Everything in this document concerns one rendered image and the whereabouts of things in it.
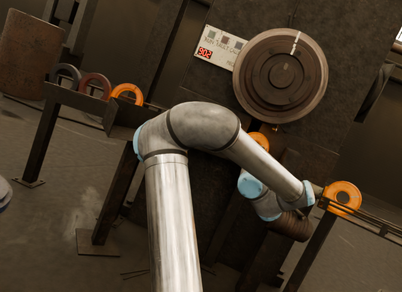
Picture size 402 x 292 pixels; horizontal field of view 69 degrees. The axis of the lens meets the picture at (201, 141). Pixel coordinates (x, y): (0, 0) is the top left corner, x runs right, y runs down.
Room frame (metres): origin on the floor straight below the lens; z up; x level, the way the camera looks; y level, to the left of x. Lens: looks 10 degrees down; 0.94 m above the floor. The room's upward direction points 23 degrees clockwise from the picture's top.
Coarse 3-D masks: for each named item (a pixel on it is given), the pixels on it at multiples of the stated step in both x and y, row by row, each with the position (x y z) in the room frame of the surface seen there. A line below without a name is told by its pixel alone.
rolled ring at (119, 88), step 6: (120, 84) 1.66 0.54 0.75; (126, 84) 1.66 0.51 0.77; (132, 84) 1.66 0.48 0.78; (114, 90) 1.64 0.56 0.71; (120, 90) 1.65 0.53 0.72; (132, 90) 1.66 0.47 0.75; (138, 90) 1.65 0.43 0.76; (114, 96) 1.63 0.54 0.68; (138, 96) 1.64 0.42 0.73; (138, 102) 1.62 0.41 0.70
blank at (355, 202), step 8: (336, 184) 1.38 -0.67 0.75; (344, 184) 1.36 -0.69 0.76; (352, 184) 1.35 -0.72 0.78; (328, 192) 1.38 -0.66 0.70; (336, 192) 1.37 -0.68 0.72; (352, 192) 1.33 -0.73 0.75; (336, 200) 1.37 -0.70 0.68; (352, 200) 1.32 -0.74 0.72; (360, 200) 1.31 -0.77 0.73; (344, 208) 1.33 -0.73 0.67
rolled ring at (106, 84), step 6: (84, 78) 1.62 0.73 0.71; (90, 78) 1.62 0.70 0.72; (96, 78) 1.62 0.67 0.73; (102, 78) 1.62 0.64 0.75; (84, 84) 1.63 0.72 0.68; (108, 84) 1.62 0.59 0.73; (78, 90) 1.63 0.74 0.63; (84, 90) 1.63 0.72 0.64; (108, 90) 1.62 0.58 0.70; (102, 96) 1.62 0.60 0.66; (108, 96) 1.62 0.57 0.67
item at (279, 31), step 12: (264, 36) 1.54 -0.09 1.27; (300, 36) 1.53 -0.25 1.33; (240, 60) 1.55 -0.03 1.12; (324, 60) 1.52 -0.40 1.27; (324, 72) 1.52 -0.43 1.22; (324, 84) 1.52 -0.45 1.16; (240, 96) 1.54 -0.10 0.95; (252, 108) 1.54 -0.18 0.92; (312, 108) 1.52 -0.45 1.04; (264, 120) 1.53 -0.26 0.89; (276, 120) 1.53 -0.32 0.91; (288, 120) 1.53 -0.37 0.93
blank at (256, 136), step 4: (252, 132) 1.56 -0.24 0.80; (256, 132) 1.56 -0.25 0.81; (252, 136) 1.56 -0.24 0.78; (256, 136) 1.56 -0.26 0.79; (260, 136) 1.56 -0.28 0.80; (264, 136) 1.56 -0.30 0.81; (256, 140) 1.56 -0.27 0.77; (260, 140) 1.55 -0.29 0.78; (264, 140) 1.55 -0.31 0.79; (260, 144) 1.55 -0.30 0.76; (264, 144) 1.55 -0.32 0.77; (268, 144) 1.55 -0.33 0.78; (268, 148) 1.55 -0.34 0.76
